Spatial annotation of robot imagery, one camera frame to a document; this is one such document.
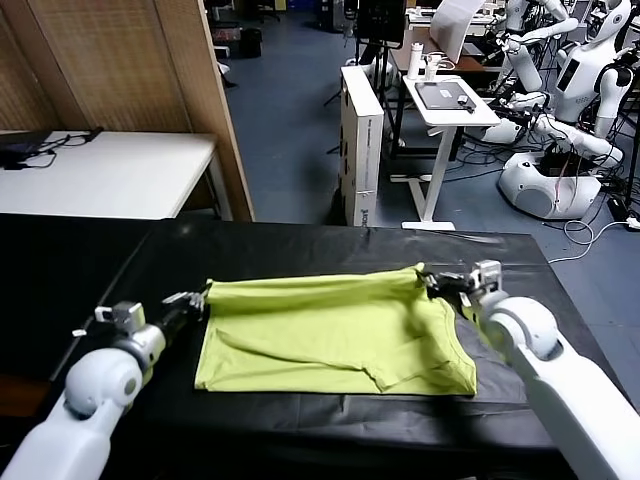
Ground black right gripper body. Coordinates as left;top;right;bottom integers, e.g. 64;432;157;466
442;284;481;321

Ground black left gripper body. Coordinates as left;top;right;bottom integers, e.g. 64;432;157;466
157;302;204;346

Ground yellow-green t-shirt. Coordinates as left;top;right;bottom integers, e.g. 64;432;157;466
193;264;477;397

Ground white table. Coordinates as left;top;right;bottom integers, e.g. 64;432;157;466
0;130;234;221

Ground tall white cardboard box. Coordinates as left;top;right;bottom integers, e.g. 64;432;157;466
339;66;385;230

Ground black plastic table cover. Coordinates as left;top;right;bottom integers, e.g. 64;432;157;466
49;222;621;480

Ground white height-adjustable desk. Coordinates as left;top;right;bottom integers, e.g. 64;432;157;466
389;75;501;232

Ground grey closed laptop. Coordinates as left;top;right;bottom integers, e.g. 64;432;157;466
413;82;476;111

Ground white water bottle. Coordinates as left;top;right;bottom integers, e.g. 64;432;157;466
405;42;424;81

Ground brown wooden desk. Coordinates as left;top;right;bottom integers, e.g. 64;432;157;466
388;27;506;76

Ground flat black device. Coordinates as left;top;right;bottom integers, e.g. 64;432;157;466
0;130;54;157

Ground black tripod stand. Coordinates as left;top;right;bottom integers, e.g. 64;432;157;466
323;42;401;161

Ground white humanoid robot with base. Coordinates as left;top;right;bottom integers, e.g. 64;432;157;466
479;0;636;222

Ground wooden partition screen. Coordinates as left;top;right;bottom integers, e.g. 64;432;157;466
0;0;255;224

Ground white curved panel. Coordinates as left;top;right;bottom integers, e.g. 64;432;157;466
429;0;486;66

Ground black bin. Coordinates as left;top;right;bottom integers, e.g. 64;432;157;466
238;28;263;60

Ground black monitor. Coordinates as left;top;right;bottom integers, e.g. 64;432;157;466
355;0;405;51

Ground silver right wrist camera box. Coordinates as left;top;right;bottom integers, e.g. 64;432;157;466
472;259;504;294

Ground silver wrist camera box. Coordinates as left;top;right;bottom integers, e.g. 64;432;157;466
472;259;504;294
94;301;146;334

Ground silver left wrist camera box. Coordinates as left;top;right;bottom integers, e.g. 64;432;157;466
94;301;146;334

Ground white floor cable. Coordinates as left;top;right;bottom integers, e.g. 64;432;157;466
547;217;640;265

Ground black cables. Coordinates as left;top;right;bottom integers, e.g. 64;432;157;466
0;128;104;174

